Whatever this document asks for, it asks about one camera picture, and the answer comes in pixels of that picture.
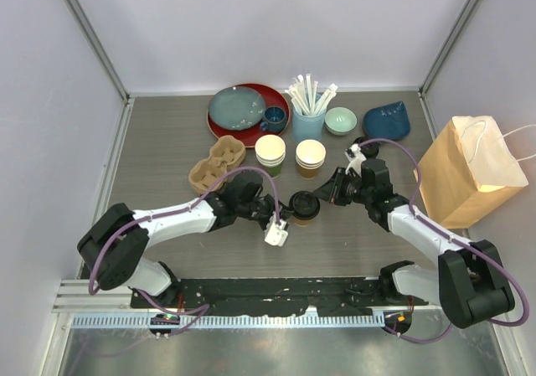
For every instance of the brown paper takeout bag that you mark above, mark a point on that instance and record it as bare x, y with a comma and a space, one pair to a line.
469, 171

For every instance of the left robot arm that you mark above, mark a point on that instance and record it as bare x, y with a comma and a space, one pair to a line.
113, 249

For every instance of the brown paper cup stack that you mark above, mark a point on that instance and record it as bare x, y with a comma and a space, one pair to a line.
310, 156

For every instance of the mint green ceramic bowl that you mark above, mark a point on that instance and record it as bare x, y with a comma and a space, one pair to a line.
340, 121

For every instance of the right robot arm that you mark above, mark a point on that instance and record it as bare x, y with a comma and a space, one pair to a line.
468, 283

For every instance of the cardboard cup carrier tray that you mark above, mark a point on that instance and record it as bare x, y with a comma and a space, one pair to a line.
226, 154

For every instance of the light blue straw holder cup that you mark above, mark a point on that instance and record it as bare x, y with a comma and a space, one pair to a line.
306, 127

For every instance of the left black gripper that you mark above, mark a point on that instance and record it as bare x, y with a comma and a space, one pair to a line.
268, 198

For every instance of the green paper cup stack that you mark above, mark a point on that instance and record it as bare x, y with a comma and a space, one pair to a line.
270, 151

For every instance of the single brown paper cup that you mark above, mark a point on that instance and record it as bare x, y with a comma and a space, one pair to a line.
302, 221

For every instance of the black lid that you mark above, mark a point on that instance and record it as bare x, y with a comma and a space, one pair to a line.
305, 205

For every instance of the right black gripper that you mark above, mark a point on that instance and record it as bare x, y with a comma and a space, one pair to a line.
329, 192

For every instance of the aluminium front rail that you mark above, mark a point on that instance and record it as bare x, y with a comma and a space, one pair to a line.
125, 308

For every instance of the stack of black lids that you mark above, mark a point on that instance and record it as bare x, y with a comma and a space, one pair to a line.
369, 149

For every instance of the dark blue ceramic mug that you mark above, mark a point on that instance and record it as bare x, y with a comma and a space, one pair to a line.
274, 119

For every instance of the dark blue leaf plate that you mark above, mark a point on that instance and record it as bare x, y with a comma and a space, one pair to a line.
388, 122

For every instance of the grey-blue ceramic plate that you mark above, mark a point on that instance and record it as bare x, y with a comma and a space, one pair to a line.
237, 108

